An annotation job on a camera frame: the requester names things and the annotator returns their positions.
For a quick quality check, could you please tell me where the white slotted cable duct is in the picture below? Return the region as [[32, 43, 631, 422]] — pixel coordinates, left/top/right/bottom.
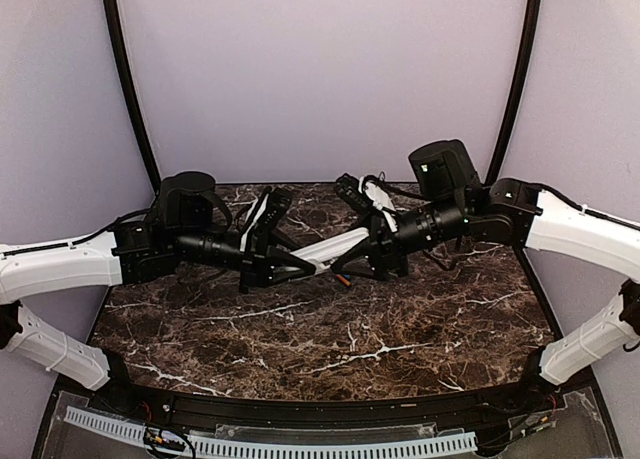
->
[[64, 406, 478, 458]]

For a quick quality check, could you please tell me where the white remote control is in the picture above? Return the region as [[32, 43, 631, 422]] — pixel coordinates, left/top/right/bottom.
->
[[291, 227, 369, 275]]

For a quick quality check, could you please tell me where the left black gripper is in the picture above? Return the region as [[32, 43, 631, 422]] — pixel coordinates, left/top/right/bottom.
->
[[172, 225, 317, 295]]

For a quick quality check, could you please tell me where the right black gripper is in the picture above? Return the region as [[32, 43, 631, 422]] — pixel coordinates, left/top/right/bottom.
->
[[330, 192, 471, 280]]

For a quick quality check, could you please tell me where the left black frame post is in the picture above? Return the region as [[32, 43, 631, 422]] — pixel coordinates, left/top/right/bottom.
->
[[102, 0, 161, 192]]

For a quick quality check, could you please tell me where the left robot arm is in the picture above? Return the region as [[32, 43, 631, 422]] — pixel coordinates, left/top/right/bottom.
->
[[1, 171, 318, 415]]

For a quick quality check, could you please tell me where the black front rail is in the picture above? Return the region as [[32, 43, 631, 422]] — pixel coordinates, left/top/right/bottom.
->
[[132, 384, 518, 429]]

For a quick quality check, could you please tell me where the right black frame post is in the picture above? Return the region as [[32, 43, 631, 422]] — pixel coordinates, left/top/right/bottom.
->
[[485, 0, 542, 185]]

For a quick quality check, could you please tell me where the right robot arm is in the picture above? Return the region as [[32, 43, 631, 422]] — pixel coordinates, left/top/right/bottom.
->
[[331, 139, 639, 413]]

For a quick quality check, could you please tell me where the orange battery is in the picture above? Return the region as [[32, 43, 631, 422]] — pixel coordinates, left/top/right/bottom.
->
[[336, 275, 351, 287]]

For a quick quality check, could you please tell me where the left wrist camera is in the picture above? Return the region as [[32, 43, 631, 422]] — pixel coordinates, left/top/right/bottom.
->
[[241, 186, 292, 241]]

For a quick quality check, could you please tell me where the black frame post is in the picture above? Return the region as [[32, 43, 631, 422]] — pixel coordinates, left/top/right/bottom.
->
[[102, 0, 161, 192], [485, 0, 542, 185]]

